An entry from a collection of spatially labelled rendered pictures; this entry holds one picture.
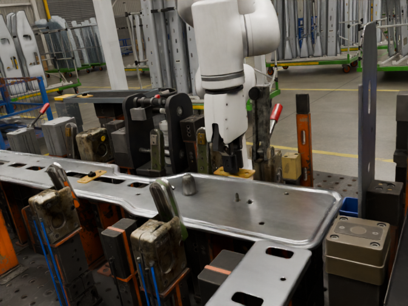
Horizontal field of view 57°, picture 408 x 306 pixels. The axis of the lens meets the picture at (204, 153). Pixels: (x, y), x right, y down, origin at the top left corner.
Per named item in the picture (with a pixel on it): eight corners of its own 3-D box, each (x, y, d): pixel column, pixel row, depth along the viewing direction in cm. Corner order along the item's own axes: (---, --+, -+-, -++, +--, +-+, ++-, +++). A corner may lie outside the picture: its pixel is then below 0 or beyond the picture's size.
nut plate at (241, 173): (212, 174, 80) (212, 169, 80) (221, 167, 83) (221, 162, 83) (248, 178, 76) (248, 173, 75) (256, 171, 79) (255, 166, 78)
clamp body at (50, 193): (53, 319, 98) (14, 200, 87) (89, 289, 107) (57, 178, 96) (76, 331, 93) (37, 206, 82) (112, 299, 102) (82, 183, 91)
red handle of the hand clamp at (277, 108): (251, 150, 91) (270, 102, 98) (254, 156, 92) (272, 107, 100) (267, 152, 88) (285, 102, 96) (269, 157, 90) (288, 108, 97)
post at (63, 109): (78, 199, 169) (52, 102, 154) (91, 192, 174) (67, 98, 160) (89, 201, 164) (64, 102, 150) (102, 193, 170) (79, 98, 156)
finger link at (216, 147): (218, 108, 74) (229, 123, 78) (206, 142, 71) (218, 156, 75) (223, 108, 73) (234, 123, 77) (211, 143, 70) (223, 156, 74)
